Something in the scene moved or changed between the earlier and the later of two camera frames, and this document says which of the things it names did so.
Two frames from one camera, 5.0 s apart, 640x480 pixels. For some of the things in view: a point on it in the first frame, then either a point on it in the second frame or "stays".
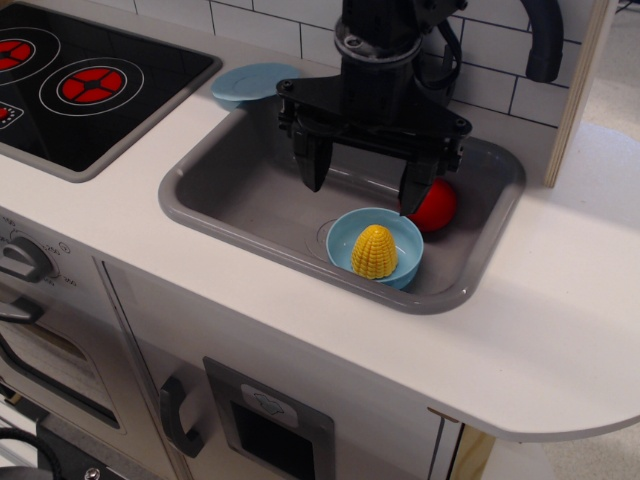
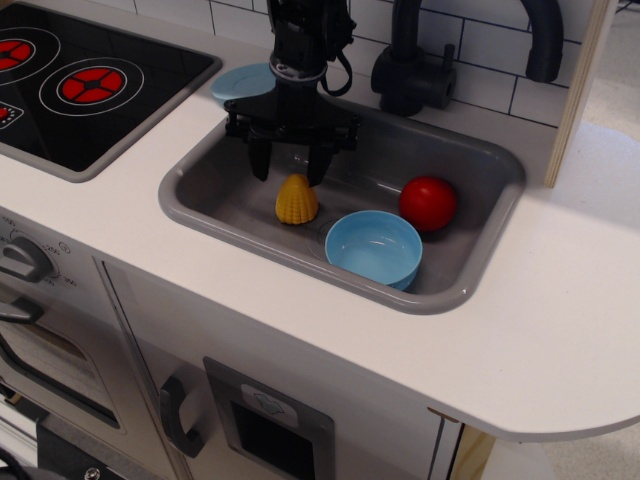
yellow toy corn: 374,254 to 296,202
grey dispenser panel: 278,431 stays
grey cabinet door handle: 171,396 stays
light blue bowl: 405,233 stays
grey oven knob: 26,260 stays
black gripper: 376,108 to 294,112
